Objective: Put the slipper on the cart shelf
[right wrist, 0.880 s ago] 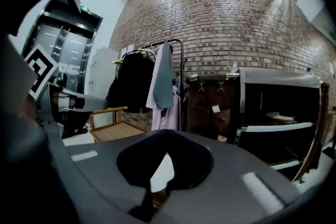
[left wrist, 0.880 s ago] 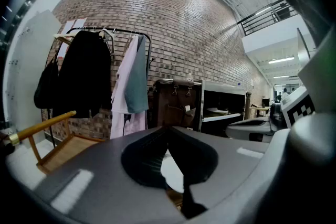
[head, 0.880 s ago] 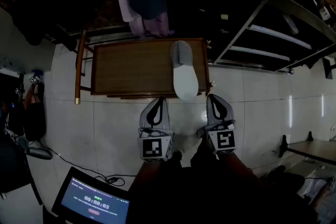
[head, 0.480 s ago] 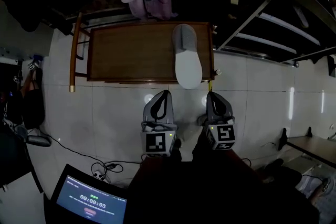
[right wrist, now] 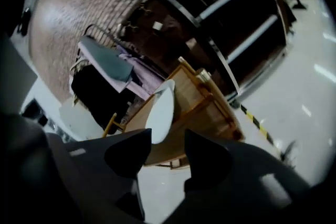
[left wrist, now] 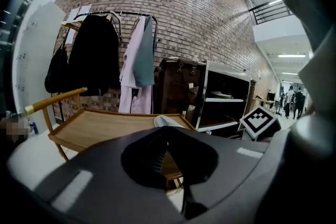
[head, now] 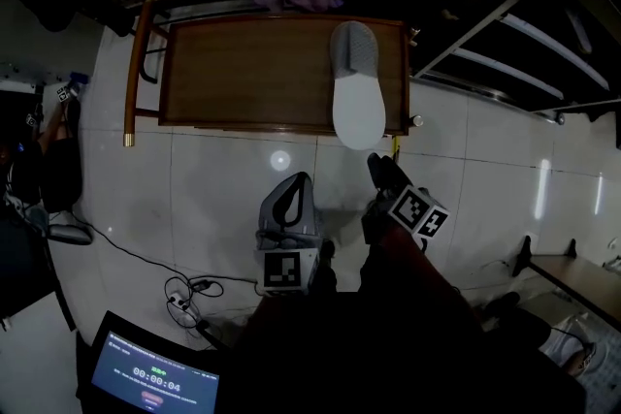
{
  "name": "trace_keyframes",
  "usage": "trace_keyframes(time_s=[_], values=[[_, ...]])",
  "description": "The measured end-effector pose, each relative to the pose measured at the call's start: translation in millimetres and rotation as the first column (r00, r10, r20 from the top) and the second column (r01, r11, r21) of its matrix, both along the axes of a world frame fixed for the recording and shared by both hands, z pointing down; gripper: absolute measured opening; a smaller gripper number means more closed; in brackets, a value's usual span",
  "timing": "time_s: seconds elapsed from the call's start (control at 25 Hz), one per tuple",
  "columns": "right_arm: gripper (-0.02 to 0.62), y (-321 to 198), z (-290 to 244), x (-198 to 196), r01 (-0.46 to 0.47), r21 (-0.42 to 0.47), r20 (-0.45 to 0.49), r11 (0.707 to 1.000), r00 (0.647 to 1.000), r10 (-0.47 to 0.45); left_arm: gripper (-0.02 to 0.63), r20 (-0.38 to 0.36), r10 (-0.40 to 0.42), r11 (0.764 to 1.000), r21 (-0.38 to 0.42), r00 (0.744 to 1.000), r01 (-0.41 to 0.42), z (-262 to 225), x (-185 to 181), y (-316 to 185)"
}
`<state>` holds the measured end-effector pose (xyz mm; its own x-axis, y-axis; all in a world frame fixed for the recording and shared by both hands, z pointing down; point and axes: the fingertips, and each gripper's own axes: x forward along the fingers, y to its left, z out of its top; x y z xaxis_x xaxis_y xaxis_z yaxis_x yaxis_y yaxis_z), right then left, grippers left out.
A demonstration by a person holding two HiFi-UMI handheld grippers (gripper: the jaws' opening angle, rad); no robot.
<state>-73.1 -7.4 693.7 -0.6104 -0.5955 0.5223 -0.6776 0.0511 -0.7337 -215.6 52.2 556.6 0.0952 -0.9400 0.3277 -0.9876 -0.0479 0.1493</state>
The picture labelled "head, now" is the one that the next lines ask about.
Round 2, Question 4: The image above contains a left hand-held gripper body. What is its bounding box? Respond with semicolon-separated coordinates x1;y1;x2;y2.
255;171;323;299

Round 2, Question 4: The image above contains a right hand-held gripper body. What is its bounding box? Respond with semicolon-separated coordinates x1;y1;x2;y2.
360;177;451;244

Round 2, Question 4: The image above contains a grey and white slipper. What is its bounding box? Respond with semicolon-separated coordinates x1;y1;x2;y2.
329;19;388;151

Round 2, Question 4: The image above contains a brown wooden cart shelf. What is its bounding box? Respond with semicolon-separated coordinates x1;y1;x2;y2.
122;0;425;149

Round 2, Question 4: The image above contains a person's right forearm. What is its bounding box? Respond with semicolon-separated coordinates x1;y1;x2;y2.
357;225;486;340

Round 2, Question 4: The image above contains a person's left forearm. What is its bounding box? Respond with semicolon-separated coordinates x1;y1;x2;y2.
234;290;321;350

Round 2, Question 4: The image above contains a white power strip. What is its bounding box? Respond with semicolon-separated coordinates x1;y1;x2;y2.
166;292;199;325

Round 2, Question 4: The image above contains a person's own dark clothing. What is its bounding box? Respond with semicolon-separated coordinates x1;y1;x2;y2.
212;203;588;414

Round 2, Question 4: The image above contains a brown table with black legs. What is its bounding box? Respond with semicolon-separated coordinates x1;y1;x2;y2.
510;235;621;336

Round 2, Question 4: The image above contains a black laptop with lit screen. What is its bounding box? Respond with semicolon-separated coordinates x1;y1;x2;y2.
75;309;222;414

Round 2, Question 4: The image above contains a looped black cable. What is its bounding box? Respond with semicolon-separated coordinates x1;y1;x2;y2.
163;274;225;312

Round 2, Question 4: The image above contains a long black floor cable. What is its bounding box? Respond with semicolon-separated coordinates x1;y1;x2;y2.
72;210;259;283

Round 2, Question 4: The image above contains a metal frame rack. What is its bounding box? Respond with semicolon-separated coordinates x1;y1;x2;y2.
410;0;621;125

